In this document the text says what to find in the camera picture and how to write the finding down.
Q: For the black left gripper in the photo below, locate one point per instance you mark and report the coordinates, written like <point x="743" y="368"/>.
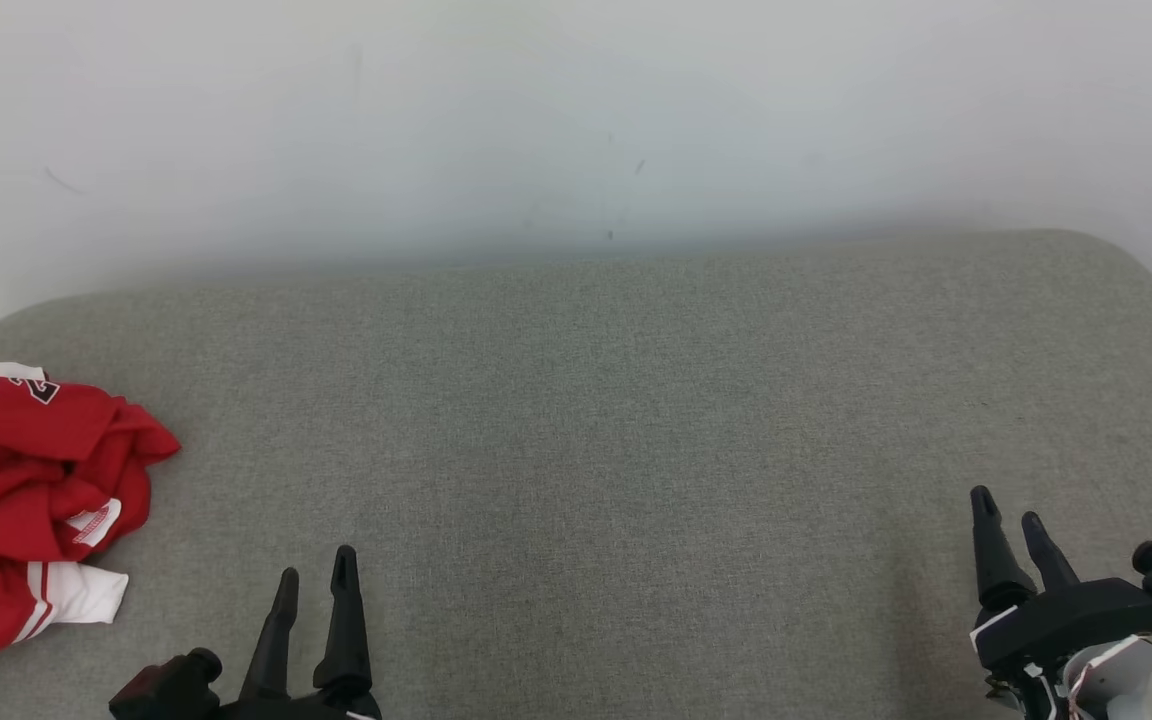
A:
<point x="336" y="706"/>

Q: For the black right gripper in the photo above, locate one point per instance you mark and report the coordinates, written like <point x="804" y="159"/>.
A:
<point x="1076" y="615"/>

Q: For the red shorts with Bulls print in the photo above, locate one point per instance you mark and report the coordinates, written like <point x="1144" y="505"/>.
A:
<point x="26" y="440"/>

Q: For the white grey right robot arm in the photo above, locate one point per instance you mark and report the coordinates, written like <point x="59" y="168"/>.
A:
<point x="1121" y="680"/>

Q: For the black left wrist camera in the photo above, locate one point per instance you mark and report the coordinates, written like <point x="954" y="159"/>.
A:
<point x="161" y="690"/>

